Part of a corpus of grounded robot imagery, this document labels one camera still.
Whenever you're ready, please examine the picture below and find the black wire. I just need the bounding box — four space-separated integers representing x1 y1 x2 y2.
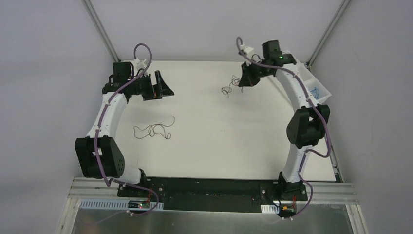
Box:
221 75 244 98
133 116 176 140

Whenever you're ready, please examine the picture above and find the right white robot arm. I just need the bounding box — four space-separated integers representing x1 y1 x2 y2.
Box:
236 37 331 200

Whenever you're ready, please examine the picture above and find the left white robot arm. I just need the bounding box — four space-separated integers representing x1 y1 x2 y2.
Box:
75 59 174 197

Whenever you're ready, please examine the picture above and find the white compartment tray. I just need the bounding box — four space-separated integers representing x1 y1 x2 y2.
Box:
276 50 332 110

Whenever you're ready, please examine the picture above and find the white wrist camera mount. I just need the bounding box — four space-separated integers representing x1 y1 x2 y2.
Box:
239 44 255 57

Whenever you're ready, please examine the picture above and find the left corner aluminium post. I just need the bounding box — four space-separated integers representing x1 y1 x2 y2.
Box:
82 0 121 62

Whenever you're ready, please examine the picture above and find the corner aluminium post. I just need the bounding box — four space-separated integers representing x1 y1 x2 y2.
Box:
82 0 121 62
306 0 352 70

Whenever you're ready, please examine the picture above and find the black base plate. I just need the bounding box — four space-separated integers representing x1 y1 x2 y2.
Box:
117 177 309 213

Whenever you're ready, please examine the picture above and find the right corner aluminium post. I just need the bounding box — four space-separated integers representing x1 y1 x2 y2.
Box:
306 0 352 70

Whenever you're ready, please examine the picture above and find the left white cable duct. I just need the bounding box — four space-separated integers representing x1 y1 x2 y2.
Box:
80 199 164 211

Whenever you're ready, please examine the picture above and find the white cable duct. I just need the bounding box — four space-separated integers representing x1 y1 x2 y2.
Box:
261 204 280 214
80 199 164 211

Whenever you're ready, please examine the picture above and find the right white cable duct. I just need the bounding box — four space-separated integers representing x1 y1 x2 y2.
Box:
261 204 280 214

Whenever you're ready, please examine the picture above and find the aluminium frame rail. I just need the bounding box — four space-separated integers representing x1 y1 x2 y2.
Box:
68 177 359 205

